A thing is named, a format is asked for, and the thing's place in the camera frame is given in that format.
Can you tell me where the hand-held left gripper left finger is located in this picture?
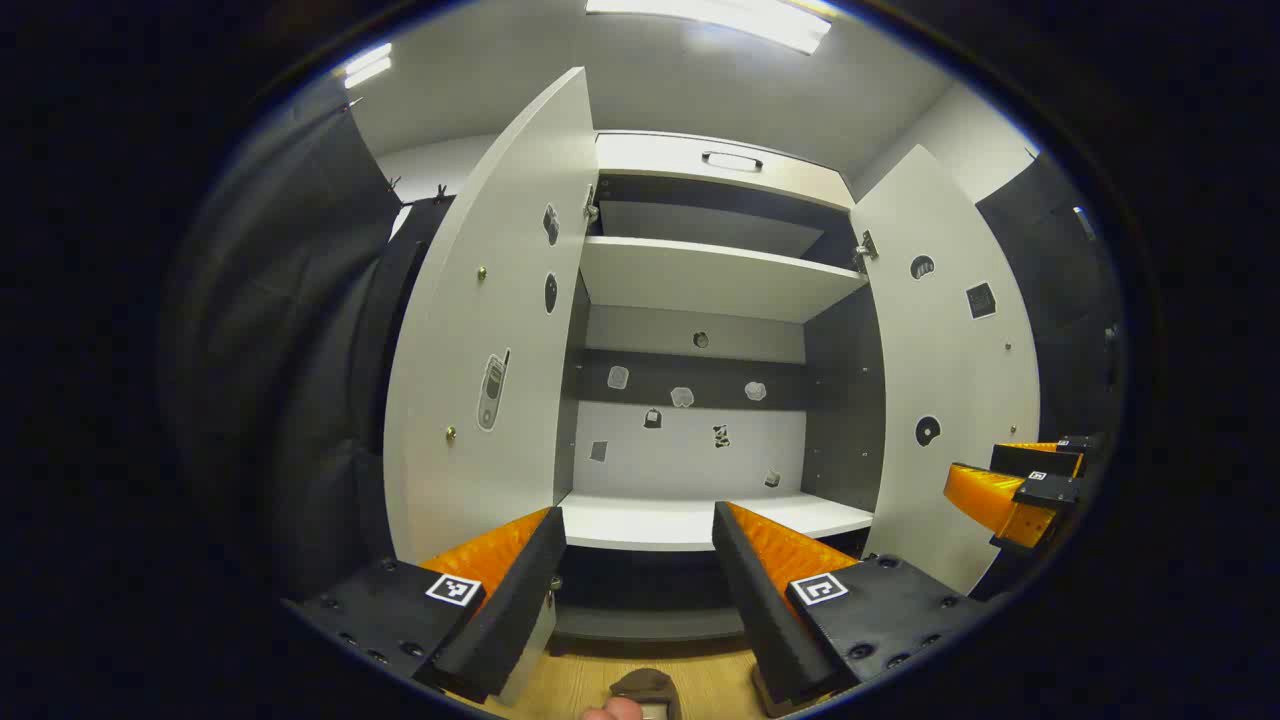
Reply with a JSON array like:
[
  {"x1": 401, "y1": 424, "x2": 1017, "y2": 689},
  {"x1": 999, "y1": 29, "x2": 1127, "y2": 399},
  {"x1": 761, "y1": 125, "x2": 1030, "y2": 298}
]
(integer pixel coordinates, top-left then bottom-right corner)
[{"x1": 283, "y1": 506, "x2": 568, "y2": 706}]

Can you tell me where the white shoe cabinet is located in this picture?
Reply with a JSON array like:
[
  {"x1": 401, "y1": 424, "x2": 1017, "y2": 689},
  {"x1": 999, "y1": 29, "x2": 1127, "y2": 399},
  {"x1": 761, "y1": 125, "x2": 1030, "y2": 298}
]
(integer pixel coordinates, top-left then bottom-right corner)
[{"x1": 383, "y1": 66, "x2": 1043, "y2": 706}]

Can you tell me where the black backdrop cloth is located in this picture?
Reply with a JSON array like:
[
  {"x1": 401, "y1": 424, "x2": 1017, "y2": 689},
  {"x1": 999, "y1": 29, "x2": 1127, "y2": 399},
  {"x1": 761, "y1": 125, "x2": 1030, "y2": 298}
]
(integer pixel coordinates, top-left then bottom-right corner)
[
  {"x1": 165, "y1": 85, "x2": 456, "y2": 601},
  {"x1": 975, "y1": 150, "x2": 1126, "y2": 446}
]

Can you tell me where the white shoe cabinet door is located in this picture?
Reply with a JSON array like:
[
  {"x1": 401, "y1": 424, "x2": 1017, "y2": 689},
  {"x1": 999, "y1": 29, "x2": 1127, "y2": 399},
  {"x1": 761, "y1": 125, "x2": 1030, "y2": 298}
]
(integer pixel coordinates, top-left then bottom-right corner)
[
  {"x1": 850, "y1": 145, "x2": 1043, "y2": 596},
  {"x1": 383, "y1": 66, "x2": 601, "y2": 706}
]

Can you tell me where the small ceiling light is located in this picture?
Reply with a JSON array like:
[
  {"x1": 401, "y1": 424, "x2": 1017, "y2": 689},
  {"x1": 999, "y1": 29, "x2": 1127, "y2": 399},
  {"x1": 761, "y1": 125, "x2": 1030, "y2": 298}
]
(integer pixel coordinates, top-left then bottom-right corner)
[{"x1": 343, "y1": 42, "x2": 393, "y2": 89}]

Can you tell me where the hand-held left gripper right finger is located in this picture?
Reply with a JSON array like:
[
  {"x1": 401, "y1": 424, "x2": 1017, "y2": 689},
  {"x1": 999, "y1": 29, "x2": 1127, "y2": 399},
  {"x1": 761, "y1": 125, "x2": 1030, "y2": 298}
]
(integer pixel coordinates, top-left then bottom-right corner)
[{"x1": 712, "y1": 500, "x2": 991, "y2": 706}]

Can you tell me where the brown fuzzy shoe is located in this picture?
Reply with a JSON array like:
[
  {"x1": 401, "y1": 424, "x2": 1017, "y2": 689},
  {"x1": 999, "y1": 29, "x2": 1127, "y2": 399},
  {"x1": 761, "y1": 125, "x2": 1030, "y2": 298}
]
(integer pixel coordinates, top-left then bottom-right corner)
[{"x1": 608, "y1": 668, "x2": 683, "y2": 720}]

